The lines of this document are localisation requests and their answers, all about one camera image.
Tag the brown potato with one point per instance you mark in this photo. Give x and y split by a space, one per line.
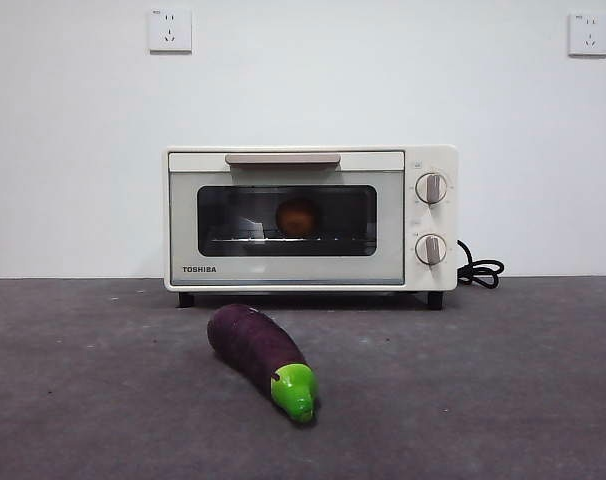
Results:
297 216

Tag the beige oven knob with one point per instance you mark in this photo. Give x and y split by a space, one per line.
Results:
431 249
431 189

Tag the cream white toaster oven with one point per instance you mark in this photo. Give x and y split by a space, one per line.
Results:
431 220

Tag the white wall socket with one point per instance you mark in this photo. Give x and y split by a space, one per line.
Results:
588 35
171 31

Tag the purple toy eggplant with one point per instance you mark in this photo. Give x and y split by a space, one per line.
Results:
253 345

